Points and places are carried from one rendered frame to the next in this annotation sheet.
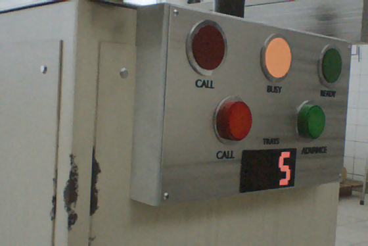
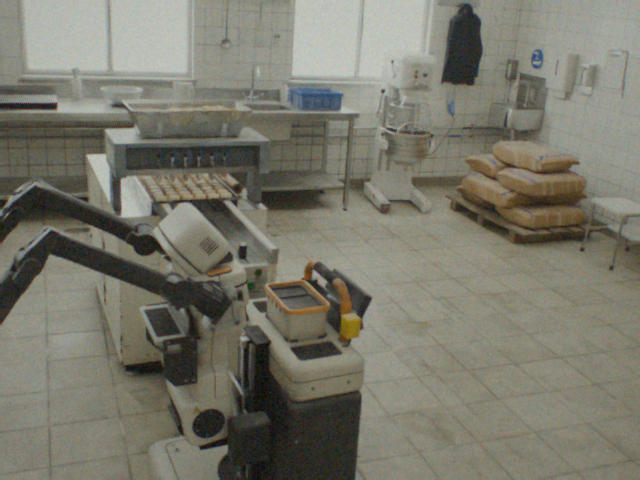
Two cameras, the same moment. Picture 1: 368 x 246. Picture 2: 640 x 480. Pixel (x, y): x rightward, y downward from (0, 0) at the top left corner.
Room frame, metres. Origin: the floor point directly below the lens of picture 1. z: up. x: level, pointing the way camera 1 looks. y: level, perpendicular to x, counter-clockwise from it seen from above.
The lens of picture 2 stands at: (-1.97, -1.20, 1.88)
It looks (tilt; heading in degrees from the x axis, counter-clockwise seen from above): 19 degrees down; 18
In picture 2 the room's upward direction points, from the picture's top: 4 degrees clockwise
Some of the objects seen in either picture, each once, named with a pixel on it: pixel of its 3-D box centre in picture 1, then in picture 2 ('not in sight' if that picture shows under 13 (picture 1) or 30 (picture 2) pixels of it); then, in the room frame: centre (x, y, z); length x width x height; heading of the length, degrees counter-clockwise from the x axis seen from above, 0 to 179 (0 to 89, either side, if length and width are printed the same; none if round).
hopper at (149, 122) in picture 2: not in sight; (187, 120); (1.08, 0.52, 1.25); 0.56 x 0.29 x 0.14; 132
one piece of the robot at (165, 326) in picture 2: not in sight; (173, 334); (-0.18, -0.15, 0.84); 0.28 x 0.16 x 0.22; 44
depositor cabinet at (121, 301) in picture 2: not in sight; (168, 251); (1.44, 0.84, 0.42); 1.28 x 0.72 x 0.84; 42
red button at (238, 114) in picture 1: (232, 120); not in sight; (0.39, -0.04, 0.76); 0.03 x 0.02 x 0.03; 132
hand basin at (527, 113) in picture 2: not in sight; (520, 105); (5.47, -0.67, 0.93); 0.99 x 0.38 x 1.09; 40
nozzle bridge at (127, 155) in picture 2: not in sight; (187, 169); (1.08, 0.52, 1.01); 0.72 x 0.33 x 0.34; 132
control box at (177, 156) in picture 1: (257, 108); (237, 282); (0.44, -0.06, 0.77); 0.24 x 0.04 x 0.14; 132
